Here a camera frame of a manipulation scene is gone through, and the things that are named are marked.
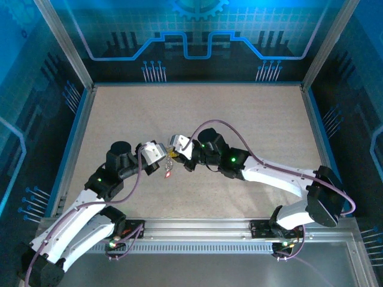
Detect wide aluminium extrusion beam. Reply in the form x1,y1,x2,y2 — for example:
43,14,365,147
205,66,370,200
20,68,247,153
37,216,358,243

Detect small LED circuit board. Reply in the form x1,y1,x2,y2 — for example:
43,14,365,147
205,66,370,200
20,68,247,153
272,240,296,251
105,238,126,251

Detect grey metal sheet panel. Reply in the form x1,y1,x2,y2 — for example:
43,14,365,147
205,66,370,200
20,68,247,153
59,236,379,287

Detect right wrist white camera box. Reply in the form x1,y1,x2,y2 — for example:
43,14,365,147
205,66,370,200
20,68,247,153
169,134,195,161

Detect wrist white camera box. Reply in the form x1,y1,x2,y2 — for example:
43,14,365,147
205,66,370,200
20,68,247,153
169,134,195,161
140,139,168,164

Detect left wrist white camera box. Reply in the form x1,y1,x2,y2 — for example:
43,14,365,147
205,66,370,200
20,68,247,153
140,139,168,164

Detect aluminium table edge rail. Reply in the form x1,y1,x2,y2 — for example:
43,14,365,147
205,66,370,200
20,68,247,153
92,81,305,88
49,85,97,218
300,85,333,170

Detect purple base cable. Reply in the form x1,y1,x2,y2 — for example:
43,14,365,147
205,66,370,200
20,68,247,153
104,222,147,261
272,224,335,287

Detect slotted grey cable duct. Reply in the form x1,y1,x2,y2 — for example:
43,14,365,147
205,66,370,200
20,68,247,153
89,242,284,254

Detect aluminium corner post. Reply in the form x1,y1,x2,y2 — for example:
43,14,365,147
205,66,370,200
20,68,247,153
32,0,97,90
300,0,361,90

